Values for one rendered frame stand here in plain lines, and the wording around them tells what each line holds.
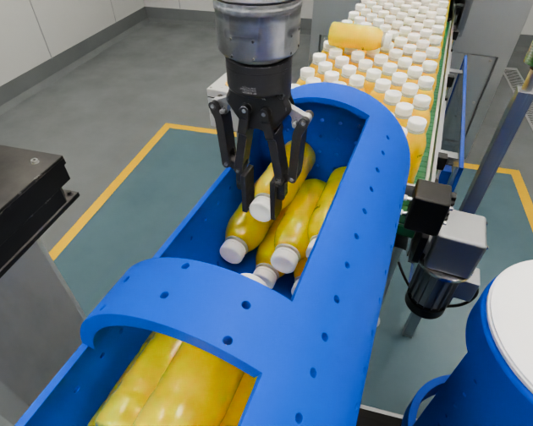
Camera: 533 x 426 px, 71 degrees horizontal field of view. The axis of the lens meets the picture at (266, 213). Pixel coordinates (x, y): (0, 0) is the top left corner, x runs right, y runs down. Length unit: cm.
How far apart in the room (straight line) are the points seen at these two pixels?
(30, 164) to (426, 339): 158
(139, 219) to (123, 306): 194
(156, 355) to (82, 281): 166
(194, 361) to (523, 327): 44
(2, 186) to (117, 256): 139
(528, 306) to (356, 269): 32
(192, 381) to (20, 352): 66
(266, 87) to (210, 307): 24
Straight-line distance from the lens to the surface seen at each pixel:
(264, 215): 57
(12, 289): 89
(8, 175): 78
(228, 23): 41
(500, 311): 62
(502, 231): 246
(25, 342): 97
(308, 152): 67
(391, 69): 116
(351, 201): 43
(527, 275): 69
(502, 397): 62
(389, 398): 166
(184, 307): 31
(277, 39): 41
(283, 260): 55
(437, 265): 103
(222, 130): 51
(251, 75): 42
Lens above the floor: 148
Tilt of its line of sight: 43 degrees down
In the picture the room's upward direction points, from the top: straight up
